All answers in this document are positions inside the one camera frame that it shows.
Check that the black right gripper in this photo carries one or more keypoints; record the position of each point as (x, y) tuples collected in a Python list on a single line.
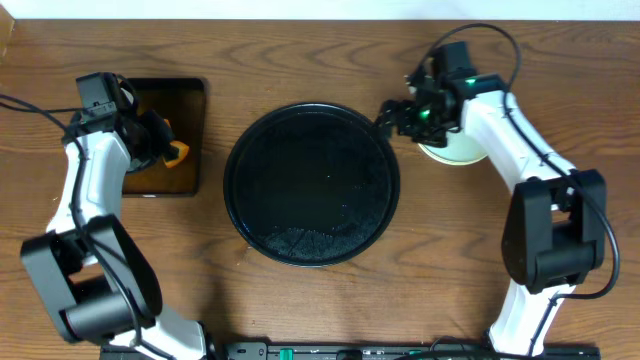
[(407, 118)]

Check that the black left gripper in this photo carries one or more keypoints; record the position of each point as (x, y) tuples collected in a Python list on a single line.
[(160, 132)]

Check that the green and yellow scrub sponge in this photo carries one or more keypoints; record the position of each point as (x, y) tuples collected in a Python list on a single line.
[(173, 151)]

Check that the light green plate with stain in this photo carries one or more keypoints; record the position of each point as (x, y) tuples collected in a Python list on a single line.
[(461, 150)]

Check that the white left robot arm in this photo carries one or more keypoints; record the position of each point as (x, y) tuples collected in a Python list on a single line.
[(95, 283)]

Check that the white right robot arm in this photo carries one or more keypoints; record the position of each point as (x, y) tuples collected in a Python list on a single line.
[(555, 226)]

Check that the black rectangular water tray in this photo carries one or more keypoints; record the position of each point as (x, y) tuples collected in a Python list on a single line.
[(181, 101)]

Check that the round black serving tray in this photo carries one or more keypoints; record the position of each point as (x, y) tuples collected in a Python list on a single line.
[(311, 184)]

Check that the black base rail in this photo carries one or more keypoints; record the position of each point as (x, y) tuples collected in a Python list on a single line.
[(263, 351)]

